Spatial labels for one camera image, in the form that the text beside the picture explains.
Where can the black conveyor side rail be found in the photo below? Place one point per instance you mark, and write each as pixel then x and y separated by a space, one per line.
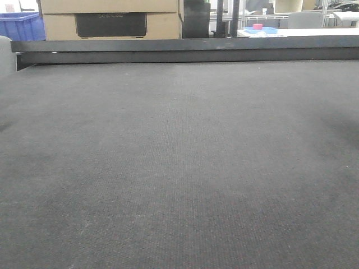
pixel 292 48

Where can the white background table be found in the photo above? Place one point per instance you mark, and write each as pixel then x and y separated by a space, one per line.
pixel 303 32

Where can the black box behind conveyor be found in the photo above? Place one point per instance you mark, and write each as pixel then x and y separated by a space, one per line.
pixel 196 20

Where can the pink tape roll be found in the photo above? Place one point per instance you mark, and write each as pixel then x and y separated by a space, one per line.
pixel 257 26

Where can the blue tray on table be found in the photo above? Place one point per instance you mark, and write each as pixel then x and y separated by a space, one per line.
pixel 266 30

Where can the upper cardboard box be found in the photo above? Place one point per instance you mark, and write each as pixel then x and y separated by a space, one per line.
pixel 111 6

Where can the blue plastic crate background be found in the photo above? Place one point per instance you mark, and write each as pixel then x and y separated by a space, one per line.
pixel 22 26

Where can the black vertical post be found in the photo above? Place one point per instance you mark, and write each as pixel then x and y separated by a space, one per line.
pixel 235 18

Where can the large cardboard box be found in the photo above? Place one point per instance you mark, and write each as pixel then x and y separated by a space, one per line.
pixel 159 26

